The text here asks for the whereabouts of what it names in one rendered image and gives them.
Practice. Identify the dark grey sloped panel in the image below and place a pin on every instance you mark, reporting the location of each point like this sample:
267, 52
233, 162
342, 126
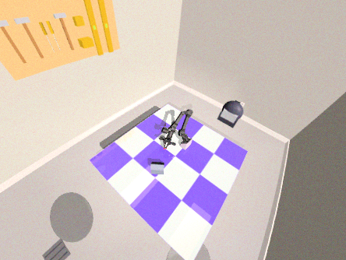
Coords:
157, 168

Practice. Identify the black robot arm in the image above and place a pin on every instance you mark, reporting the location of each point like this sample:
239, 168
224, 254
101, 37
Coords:
181, 132

